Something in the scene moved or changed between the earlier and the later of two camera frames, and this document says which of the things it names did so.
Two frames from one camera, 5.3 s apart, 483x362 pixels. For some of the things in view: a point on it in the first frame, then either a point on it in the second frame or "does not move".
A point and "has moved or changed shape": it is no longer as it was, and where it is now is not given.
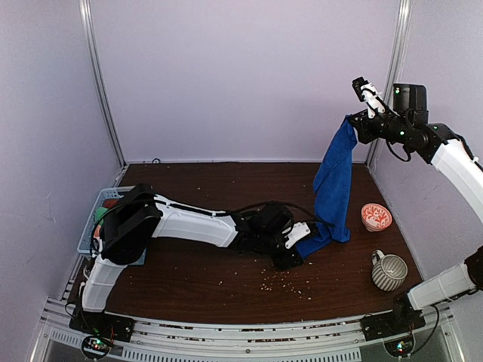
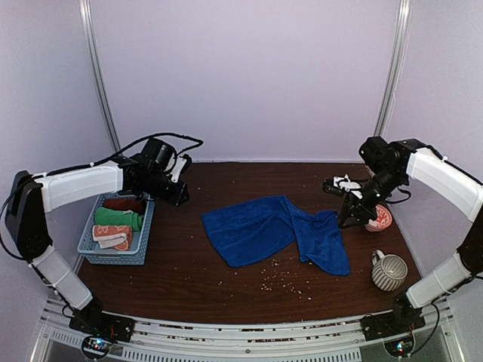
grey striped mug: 389,271 does not move
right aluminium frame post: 398,50 does not move
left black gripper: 287,261 → 175,198
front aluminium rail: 330,341 does not move
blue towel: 332,190 has moved or changed shape
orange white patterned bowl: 375,217 does not move
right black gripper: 365,135 → 356,207
